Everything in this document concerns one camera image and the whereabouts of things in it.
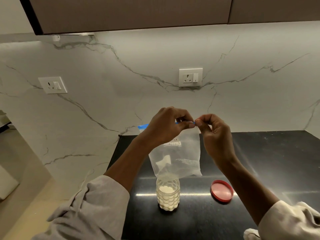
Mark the person's right hand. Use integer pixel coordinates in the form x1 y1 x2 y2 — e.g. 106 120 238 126
195 113 238 171

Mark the person's left hand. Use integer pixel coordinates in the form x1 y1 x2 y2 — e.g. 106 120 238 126
139 106 196 149

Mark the clear zip bag blue seal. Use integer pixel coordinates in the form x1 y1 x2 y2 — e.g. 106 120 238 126
138 121 203 180

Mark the person's right forearm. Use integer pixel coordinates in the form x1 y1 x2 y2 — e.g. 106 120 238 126
217 157 281 227

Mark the person's left forearm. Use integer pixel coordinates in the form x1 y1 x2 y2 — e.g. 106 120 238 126
103 136 157 194

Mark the red round jar lid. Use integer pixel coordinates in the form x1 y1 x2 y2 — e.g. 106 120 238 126
210 180 234 203

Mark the white powder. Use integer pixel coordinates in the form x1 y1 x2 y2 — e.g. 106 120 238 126
158 186 179 210

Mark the clear textured plastic jar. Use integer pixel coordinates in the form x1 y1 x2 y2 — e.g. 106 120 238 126
156 177 181 212

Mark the white shirt sleeve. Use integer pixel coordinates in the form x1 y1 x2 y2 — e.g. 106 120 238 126
257 200 320 240
32 175 130 240

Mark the under-cabinet light strip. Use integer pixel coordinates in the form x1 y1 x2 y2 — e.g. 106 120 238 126
51 33 95 42

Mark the white boxy object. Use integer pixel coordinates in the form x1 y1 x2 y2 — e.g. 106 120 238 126
0 164 20 201

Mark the white wall socket with switch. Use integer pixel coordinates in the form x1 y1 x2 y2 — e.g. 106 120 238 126
178 68 203 87
38 76 68 94

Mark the wide brown wall cabinet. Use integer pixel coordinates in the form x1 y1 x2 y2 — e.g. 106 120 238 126
19 0 233 36

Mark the narrow brown wall cabinet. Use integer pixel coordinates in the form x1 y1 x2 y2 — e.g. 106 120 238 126
228 0 320 25

